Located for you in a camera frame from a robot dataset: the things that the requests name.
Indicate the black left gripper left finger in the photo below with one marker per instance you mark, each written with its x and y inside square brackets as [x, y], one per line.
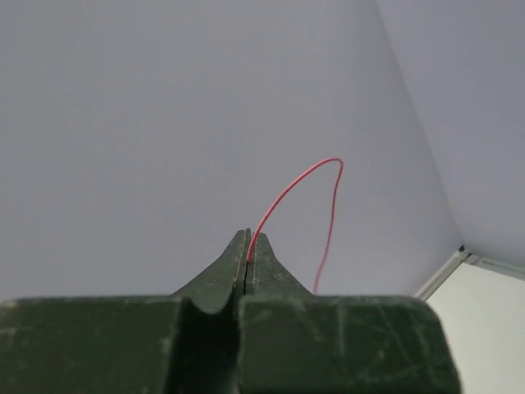
[185, 342]

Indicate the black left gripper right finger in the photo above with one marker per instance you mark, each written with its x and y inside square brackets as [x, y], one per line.
[292, 341]

